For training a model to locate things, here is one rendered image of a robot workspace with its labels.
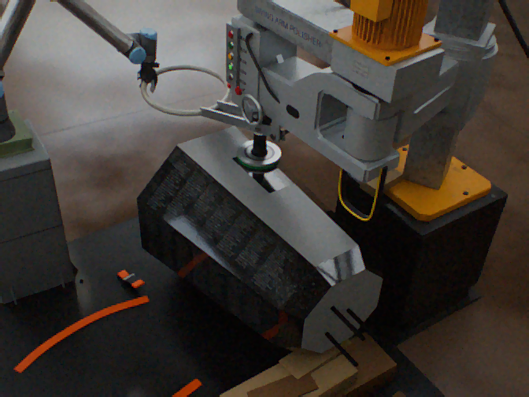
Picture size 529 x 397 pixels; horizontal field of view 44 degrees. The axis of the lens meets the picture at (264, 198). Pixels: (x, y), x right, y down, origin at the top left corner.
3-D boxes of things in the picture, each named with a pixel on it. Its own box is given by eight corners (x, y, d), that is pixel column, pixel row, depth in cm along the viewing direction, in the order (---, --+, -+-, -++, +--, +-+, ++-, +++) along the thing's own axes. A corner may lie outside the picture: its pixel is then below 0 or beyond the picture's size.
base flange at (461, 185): (424, 143, 357) (426, 135, 354) (493, 191, 326) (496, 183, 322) (355, 170, 335) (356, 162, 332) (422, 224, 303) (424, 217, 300)
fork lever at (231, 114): (310, 130, 298) (308, 120, 296) (277, 143, 289) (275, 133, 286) (225, 107, 350) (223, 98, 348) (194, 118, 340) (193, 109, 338)
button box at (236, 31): (241, 87, 294) (242, 27, 277) (235, 88, 293) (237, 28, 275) (230, 79, 299) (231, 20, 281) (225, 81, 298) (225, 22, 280)
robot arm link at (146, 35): (135, 27, 341) (153, 25, 346) (135, 48, 349) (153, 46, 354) (142, 35, 335) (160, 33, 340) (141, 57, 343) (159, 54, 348)
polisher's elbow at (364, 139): (359, 128, 268) (366, 87, 256) (400, 147, 259) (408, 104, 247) (332, 148, 257) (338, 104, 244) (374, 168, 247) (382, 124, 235)
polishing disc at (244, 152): (234, 142, 329) (234, 141, 328) (276, 140, 332) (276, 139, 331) (241, 168, 312) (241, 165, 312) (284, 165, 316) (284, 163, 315)
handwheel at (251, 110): (276, 127, 289) (278, 97, 280) (258, 134, 284) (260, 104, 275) (255, 112, 298) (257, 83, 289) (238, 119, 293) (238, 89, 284)
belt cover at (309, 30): (435, 92, 236) (445, 50, 225) (388, 113, 223) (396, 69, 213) (268, 3, 293) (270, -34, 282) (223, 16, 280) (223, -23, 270)
